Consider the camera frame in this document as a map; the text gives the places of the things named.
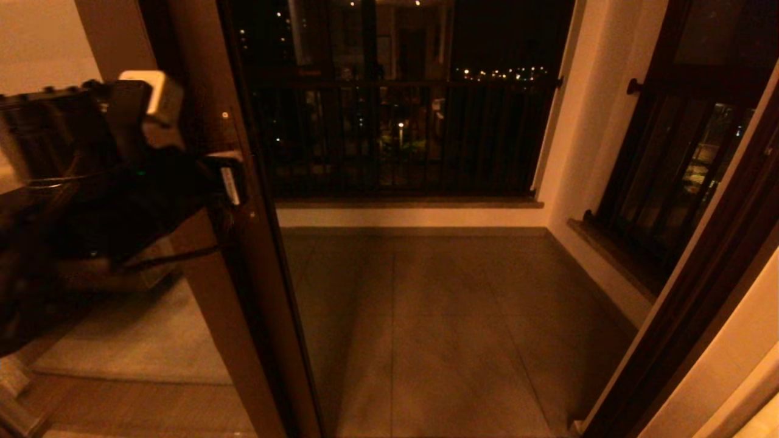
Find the brown framed sliding glass door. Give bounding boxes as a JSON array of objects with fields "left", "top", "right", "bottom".
[{"left": 141, "top": 0, "right": 326, "bottom": 438}]

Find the brown framed fixed glass door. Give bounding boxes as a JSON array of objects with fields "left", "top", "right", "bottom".
[{"left": 0, "top": 0, "right": 287, "bottom": 438}]

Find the black metal balcony railing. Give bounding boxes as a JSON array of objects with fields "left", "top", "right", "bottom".
[{"left": 246, "top": 76, "right": 564, "bottom": 198}]

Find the stone window sill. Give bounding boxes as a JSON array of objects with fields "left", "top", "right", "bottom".
[{"left": 567, "top": 219, "right": 658, "bottom": 305}]

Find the black metal window grille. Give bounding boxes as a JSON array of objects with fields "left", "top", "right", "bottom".
[{"left": 582, "top": 78, "right": 764, "bottom": 287}]

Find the dark framed window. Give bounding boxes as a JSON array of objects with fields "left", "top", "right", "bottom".
[{"left": 593, "top": 0, "right": 779, "bottom": 299}]

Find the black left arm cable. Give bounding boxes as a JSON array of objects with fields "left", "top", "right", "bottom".
[{"left": 119, "top": 243, "right": 221, "bottom": 273}]

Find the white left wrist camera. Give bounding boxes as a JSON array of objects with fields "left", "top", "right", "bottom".
[{"left": 119, "top": 70, "right": 185, "bottom": 150}]

